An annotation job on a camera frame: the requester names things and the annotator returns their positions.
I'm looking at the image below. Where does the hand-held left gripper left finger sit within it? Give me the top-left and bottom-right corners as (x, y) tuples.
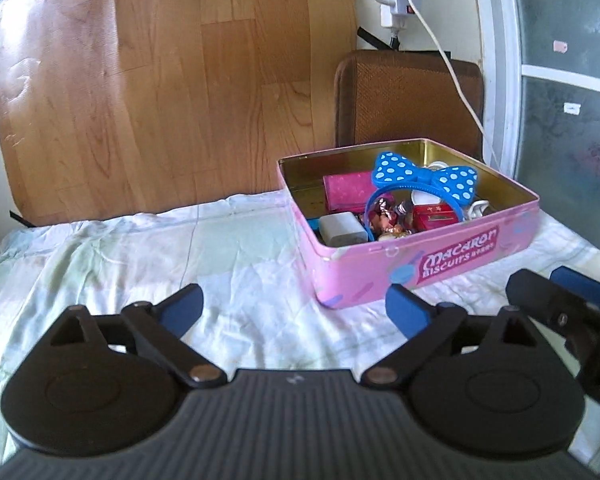
(32, 283), (227, 389)

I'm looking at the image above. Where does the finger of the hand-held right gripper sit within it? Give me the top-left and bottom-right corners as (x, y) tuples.
(549, 266), (600, 313)
(505, 268), (598, 343)

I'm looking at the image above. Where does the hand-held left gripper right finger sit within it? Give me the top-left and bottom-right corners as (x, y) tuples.
(361, 283), (551, 389)

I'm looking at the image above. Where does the pink biscuit tin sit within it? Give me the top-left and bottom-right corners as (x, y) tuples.
(276, 137), (540, 308)

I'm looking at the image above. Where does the red cartoon figurine keychain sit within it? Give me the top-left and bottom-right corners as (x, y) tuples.
(367, 196), (413, 242)

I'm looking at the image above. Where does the red rectangular box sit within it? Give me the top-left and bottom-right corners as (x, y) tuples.
(411, 203), (458, 233)

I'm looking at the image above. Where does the white charger block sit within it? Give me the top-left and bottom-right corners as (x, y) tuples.
(319, 212), (370, 248)

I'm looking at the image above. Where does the blue polka-dot bow headband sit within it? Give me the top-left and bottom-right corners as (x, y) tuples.
(364, 150), (480, 243)

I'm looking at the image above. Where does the magenta wallet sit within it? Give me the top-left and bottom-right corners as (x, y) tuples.
(322, 171), (377, 214)

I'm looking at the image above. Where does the wooden headboard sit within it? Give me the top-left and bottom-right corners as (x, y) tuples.
(0, 0), (358, 228)

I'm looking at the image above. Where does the white window frame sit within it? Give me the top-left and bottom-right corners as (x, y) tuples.
(472, 0), (600, 266)

